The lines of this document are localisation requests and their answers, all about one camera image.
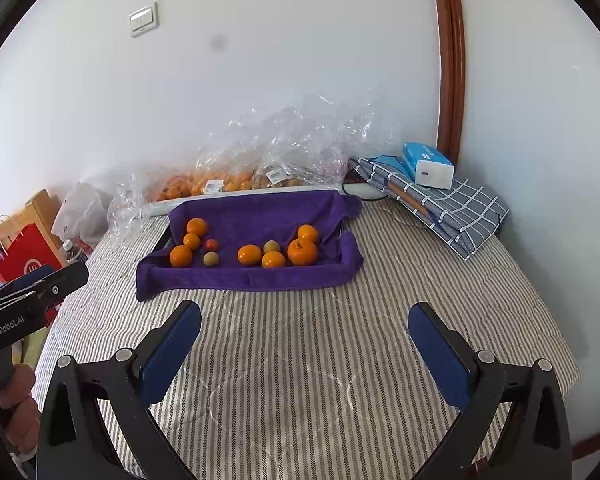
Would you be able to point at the person's left hand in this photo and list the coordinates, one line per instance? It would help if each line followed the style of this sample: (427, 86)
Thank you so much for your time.
(20, 410)

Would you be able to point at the white wall switch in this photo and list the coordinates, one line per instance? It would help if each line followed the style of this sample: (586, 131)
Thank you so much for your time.
(144, 19)

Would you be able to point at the bottle with printed label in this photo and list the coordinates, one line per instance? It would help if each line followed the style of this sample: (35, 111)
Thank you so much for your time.
(72, 252)

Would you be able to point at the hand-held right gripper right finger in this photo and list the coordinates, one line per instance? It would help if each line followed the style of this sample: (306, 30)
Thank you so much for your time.
(440, 360)

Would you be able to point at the red round fruit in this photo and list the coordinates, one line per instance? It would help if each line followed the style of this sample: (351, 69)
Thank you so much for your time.
(211, 245)

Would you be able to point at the kraft paper bag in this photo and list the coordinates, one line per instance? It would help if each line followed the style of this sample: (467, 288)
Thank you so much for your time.
(0, 232)

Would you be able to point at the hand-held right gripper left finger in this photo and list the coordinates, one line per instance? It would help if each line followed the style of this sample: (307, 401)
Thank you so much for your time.
(170, 355)

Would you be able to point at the large clear plastic wrap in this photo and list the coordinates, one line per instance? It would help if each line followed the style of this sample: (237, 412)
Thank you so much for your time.
(300, 130)

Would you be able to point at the blue and white tissue pack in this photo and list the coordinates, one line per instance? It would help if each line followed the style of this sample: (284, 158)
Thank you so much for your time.
(427, 162)

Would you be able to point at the clear bag of oranges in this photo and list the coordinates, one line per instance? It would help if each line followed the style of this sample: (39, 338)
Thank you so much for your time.
(190, 187)

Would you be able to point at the white plastic bag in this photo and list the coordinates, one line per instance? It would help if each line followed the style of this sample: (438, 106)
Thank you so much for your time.
(80, 210)

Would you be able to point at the brown wooden door frame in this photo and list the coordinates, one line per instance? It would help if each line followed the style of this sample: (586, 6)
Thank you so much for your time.
(450, 50)

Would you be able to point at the clear bag of brown fruit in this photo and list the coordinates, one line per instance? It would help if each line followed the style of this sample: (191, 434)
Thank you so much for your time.
(280, 179)

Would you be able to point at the brown cardboard box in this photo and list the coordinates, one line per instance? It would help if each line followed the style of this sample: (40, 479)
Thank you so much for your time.
(42, 210)

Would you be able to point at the crumpled clear plastic bag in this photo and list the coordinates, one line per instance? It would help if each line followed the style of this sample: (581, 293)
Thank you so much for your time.
(130, 210)

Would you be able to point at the orange with black mark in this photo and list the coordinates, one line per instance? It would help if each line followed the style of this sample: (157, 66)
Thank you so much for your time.
(302, 254)

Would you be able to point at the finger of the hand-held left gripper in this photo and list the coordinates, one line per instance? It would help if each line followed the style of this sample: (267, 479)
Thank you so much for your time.
(62, 285)
(25, 276)

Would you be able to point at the red paper bag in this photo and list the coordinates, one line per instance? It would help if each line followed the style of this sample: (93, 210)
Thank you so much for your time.
(25, 255)

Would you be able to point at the purple towel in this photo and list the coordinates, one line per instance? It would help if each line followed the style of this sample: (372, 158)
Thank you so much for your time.
(260, 220)

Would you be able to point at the yellow round fruit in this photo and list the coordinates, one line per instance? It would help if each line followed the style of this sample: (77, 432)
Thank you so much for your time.
(211, 259)
(271, 246)

